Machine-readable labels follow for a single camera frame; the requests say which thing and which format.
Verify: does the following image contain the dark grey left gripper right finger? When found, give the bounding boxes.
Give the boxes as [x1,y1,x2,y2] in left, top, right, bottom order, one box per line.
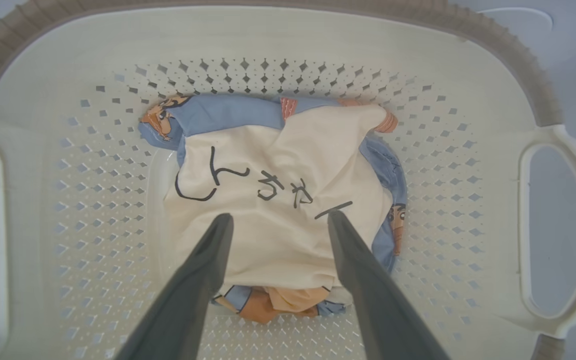
[328,210,451,360]

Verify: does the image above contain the cream perforated laundry basket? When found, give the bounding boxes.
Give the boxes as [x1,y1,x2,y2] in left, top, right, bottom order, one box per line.
[0,0,576,360]

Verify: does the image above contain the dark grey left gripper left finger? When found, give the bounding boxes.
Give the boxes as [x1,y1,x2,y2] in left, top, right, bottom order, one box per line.
[114,214,235,360]

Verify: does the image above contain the blue cartoon print garment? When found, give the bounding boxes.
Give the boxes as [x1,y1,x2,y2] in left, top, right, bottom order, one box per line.
[138,94,409,323]

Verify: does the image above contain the cream garment with black lettering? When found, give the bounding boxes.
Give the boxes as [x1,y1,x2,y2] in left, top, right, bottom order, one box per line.
[164,104,394,292]

